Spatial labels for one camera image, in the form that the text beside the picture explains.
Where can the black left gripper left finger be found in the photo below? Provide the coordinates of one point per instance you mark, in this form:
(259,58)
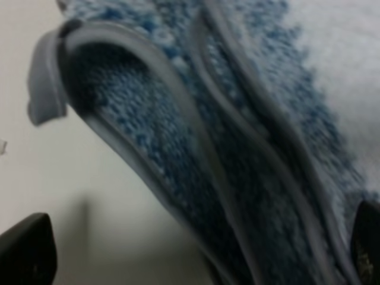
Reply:
(28,252)

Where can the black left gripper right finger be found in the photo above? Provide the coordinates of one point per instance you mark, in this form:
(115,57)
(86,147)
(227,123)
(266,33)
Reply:
(365,242)

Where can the blue white striped towel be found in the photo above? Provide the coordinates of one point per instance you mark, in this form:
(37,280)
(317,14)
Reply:
(255,123)

